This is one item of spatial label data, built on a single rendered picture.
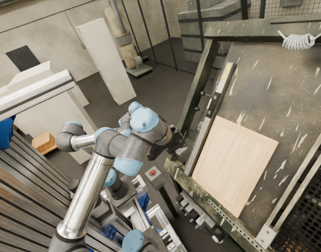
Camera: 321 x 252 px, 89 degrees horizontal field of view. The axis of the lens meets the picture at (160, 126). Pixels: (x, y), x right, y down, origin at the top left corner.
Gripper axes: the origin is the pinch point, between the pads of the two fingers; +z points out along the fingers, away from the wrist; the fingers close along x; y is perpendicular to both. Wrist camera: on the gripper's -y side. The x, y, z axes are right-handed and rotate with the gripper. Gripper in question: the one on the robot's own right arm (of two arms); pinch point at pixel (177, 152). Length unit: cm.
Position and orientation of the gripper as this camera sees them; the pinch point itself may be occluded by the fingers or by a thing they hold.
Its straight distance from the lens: 75.9
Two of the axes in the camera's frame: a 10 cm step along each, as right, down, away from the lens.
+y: 8.2, -5.5, -1.7
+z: 4.2, 3.8, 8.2
